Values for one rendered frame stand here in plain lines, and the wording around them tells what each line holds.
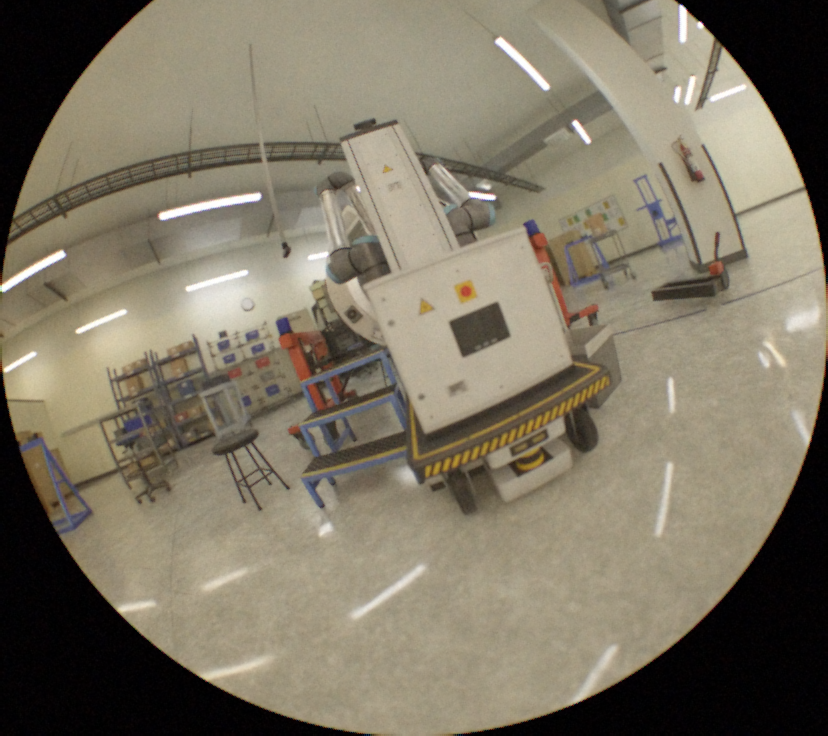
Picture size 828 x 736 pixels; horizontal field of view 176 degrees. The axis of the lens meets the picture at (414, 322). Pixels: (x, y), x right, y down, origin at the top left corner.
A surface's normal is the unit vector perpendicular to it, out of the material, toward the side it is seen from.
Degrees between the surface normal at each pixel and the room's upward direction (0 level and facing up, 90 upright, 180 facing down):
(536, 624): 0
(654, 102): 90
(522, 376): 90
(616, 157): 90
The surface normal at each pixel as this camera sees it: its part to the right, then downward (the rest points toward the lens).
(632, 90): -0.72, 0.29
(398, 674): -0.37, -0.93
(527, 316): 0.04, -0.01
